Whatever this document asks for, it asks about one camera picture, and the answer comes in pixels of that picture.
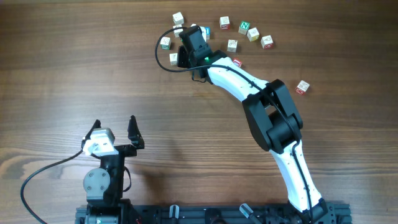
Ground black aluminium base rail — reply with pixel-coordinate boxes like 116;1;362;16
74;202;353;224

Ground red letter U block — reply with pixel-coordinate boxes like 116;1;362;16
233;58;243;67

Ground red letter A block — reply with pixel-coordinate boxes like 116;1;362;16
169;53;178;65

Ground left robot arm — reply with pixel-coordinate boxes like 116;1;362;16
75;116;145;224

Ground plain wooden block red side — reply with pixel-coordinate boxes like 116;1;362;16
295;80;310;95

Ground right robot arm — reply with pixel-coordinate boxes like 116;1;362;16
178;26;327;223

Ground blue letter P block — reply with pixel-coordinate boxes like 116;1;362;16
205;27;210;40

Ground wooden block with picture centre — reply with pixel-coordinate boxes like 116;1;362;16
227;40;238;52

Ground wooden block red side top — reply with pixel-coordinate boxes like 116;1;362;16
220;16;231;30

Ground wooden block with tree picture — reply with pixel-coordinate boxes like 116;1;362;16
173;24;183;37

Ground wooden block green side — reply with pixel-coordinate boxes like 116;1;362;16
160;37;171;50

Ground black camera cable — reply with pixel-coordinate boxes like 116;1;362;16
19;148;85;224
154;26;313;218

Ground right black camera cable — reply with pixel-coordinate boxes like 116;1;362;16
154;26;313;218

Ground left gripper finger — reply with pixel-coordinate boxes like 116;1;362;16
127;115;145;149
81;119;101;148

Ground green letter N block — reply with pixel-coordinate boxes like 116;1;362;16
238;21;250;35

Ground wooden block red side right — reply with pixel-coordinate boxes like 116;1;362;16
261;35;274;49

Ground wooden block yellow side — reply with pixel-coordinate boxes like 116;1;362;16
247;27;259;42

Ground plain wooden block top left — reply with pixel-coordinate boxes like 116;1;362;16
172;12;184;25

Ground left black camera cable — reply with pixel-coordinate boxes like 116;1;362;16
19;148;85;224

